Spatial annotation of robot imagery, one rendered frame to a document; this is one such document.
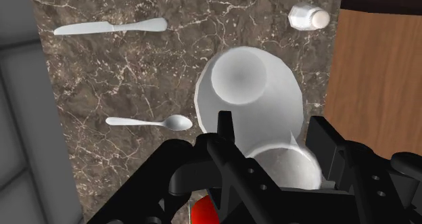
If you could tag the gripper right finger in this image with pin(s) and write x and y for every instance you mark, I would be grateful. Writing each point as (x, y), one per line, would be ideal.
(369, 170)

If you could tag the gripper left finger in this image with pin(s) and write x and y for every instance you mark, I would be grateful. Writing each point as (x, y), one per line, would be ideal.
(184, 170)

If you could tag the red round object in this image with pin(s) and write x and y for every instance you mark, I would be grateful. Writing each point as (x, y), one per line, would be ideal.
(202, 211)

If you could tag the silver spoon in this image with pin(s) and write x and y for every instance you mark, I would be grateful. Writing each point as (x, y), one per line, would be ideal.
(178, 122)

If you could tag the white cup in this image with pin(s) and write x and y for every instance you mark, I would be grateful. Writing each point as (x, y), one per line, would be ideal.
(290, 167)

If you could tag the large white bowl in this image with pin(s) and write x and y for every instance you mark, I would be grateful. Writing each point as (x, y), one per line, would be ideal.
(263, 114)

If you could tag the grey sofa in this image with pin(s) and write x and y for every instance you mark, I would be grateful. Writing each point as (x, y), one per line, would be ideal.
(23, 134)

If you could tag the white salt shaker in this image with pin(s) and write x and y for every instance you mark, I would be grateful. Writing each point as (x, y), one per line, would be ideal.
(305, 17)

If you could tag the silver table knife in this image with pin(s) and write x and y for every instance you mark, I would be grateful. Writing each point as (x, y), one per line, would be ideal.
(99, 27)

